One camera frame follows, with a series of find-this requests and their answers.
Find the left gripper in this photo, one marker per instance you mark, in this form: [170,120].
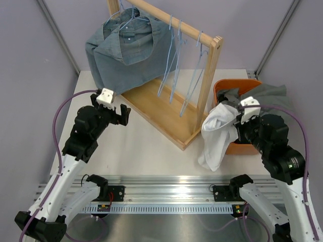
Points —
[122,119]

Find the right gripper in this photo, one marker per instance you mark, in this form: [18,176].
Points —
[240,127]

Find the white shirt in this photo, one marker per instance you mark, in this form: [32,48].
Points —
[218,132]

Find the grey pleated skirt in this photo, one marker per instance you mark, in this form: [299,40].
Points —
[265,94]

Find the blue wire hanger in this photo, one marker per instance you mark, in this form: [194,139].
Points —
[195,79]

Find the light blue denim garment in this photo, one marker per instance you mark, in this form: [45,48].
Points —
[111,54]

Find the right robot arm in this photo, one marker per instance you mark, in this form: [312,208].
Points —
[268,134]

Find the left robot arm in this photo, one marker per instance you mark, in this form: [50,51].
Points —
[48,218]

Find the orange plastic basket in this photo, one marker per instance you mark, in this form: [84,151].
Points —
[244,85]

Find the wooden clothes rack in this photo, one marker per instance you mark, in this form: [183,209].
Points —
[171,113]

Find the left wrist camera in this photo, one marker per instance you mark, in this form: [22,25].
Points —
[106,98]

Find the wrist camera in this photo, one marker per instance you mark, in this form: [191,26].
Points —
[250,108]
[106,98]

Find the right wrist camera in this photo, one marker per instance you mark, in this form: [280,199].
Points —
[250,108]

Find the aluminium rail base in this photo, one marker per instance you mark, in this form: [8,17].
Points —
[178,199]

